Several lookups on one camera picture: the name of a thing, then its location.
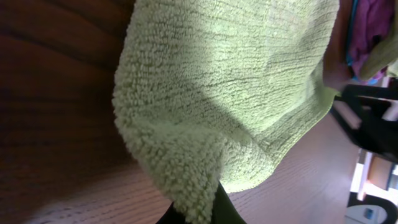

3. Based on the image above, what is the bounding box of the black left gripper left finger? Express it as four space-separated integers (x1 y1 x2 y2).
155 203 186 224

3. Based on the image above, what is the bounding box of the purple cloth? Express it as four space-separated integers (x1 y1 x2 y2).
345 0 397 85

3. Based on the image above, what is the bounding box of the light green microfiber cloth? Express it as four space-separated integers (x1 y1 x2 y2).
112 0 340 223

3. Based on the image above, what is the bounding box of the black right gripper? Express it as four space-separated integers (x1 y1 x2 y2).
330 80 397 162

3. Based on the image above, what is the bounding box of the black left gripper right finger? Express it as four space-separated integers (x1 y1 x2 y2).
211 183 246 224

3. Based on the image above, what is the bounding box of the olive green folded cloth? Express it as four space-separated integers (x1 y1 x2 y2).
359 28 397 80

